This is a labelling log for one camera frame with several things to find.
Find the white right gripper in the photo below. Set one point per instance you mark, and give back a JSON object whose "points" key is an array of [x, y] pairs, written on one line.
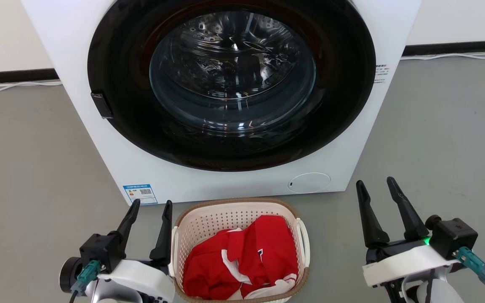
{"points": [[402, 261]]}

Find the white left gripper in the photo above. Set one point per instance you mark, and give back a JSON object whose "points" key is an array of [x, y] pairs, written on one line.
{"points": [[145, 277]]}

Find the beige plastic laundry basket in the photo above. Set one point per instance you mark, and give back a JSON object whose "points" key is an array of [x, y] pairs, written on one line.
{"points": [[209, 219]]}

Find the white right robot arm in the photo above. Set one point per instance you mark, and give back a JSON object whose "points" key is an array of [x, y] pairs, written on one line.
{"points": [[440, 292]]}

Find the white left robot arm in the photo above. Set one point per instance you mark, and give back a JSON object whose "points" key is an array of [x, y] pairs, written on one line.
{"points": [[107, 294]]}

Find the blue energy label sticker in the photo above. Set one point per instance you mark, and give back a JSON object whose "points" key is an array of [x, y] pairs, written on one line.
{"points": [[140, 194]]}

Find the round white filter cover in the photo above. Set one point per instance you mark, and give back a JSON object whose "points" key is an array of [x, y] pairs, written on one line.
{"points": [[310, 183]]}

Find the white front-load washing machine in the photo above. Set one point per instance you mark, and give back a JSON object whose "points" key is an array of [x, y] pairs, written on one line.
{"points": [[99, 147]]}

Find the red and white garment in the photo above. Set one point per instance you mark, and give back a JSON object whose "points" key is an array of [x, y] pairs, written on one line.
{"points": [[267, 244]]}

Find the round black washer door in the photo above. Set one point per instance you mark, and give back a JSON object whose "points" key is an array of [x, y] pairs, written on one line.
{"points": [[343, 84]]}

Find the small white text sticker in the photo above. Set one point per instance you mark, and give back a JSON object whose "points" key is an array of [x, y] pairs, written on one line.
{"points": [[381, 73]]}

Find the steel washer drum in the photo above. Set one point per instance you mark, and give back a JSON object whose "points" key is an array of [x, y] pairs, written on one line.
{"points": [[230, 67]]}

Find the black baseboard strip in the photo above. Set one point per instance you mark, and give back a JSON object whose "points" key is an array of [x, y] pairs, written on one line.
{"points": [[15, 76], [457, 47]]}

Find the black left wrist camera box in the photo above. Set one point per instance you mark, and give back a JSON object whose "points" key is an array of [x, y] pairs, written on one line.
{"points": [[101, 250]]}

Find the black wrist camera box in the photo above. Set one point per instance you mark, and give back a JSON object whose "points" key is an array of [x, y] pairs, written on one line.
{"points": [[453, 235], [101, 250]]}

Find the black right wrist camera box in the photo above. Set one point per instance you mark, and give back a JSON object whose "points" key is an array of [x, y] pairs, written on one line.
{"points": [[453, 235]]}

